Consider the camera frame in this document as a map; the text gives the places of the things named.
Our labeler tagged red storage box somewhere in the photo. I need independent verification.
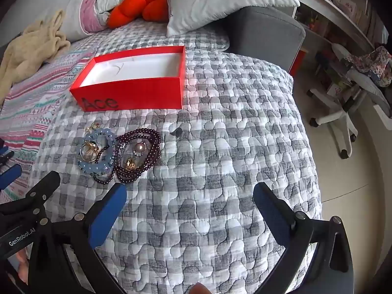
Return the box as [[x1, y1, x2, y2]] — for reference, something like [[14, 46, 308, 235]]
[[289, 49, 307, 77]]

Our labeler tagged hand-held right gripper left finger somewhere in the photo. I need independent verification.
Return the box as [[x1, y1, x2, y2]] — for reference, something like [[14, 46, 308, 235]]
[[29, 183, 127, 294]]

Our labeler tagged floral cloth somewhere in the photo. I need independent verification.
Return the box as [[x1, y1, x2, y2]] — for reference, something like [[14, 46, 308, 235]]
[[352, 46, 392, 88]]

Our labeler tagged grey checked quilt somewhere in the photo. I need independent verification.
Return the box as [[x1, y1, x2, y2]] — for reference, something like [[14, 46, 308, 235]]
[[0, 49, 322, 294]]

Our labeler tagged white printed pillow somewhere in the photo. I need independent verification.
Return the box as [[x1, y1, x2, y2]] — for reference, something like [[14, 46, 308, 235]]
[[166, 0, 301, 37]]

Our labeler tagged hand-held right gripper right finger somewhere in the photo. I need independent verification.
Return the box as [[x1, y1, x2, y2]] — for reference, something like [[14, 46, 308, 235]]
[[253, 183, 355, 294]]

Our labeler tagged beige fleece cloth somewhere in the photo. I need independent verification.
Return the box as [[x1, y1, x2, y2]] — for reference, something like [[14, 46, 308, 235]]
[[0, 9, 72, 105]]

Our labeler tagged dark red bead necklace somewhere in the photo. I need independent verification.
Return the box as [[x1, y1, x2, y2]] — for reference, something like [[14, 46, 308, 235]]
[[93, 129, 162, 185]]

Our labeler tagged grey checked seat pad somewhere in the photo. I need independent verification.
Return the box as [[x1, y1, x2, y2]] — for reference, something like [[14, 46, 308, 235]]
[[66, 26, 231, 56]]

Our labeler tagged striped patterned blanket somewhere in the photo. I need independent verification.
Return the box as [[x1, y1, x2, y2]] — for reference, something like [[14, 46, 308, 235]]
[[0, 41, 98, 203]]

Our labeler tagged light blue bead bracelet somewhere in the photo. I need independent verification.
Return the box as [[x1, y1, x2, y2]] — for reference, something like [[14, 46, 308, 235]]
[[77, 128, 118, 175]]

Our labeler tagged white office chair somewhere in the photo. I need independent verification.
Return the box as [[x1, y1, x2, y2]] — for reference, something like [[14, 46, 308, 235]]
[[308, 43, 392, 160]]

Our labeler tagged gold ring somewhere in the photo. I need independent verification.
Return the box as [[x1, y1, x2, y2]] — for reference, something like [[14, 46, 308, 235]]
[[80, 141, 100, 161]]

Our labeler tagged thin dark bead bracelet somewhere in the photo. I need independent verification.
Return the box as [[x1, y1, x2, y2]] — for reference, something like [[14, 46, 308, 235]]
[[77, 135, 118, 173]]

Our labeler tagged red cardboard box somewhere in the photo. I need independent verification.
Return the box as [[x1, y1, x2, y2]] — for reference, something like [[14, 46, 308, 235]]
[[69, 46, 186, 112]]

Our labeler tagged orange knot cushion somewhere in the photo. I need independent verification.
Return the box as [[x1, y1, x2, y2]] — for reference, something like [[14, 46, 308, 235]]
[[107, 0, 170, 29]]

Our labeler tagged pink and white pillow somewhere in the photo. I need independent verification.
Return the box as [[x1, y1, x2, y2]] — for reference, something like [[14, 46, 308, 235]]
[[78, 0, 172, 34]]

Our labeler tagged grey sofa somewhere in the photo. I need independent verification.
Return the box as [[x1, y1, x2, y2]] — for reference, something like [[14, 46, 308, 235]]
[[225, 5, 307, 77]]

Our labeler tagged person's right hand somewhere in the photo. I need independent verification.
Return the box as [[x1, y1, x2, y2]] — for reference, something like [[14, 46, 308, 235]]
[[187, 282, 212, 294]]

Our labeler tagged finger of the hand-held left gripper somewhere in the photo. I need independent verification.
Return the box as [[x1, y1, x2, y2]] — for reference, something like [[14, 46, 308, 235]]
[[0, 147, 23, 196], [0, 171, 61, 221]]

